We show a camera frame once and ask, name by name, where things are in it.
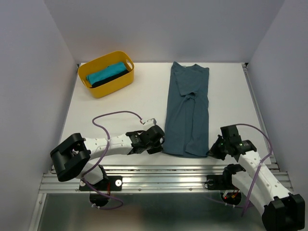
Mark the dark blue-grey t shirt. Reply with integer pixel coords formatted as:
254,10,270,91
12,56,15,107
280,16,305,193
163,62,209,158

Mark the yellow plastic basket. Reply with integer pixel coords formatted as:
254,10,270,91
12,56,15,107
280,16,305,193
78,51,134,98

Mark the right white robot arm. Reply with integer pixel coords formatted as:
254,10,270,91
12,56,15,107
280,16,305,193
205,125,305,231

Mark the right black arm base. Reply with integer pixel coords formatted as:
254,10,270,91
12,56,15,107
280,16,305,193
205,164,246,190

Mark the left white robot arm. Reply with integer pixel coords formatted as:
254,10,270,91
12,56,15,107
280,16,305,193
50,125,165,190

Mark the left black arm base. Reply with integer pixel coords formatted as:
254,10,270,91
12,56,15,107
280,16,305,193
85,165,123,192

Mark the rolled black t shirt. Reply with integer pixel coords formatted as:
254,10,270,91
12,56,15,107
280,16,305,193
91,70,129,88

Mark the rolled teal t shirt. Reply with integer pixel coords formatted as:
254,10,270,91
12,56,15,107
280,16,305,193
86,62,127,85

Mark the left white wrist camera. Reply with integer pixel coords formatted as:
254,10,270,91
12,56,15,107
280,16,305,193
140,118,156,126

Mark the aluminium front rail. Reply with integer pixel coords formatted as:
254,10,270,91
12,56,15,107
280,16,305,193
39,164,293,194

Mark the aluminium rail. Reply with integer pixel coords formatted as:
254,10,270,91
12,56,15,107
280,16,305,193
39,164,293,194
242,63,280,171

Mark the aluminium right side rail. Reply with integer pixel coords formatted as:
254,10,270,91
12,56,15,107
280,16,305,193
242,63,280,171

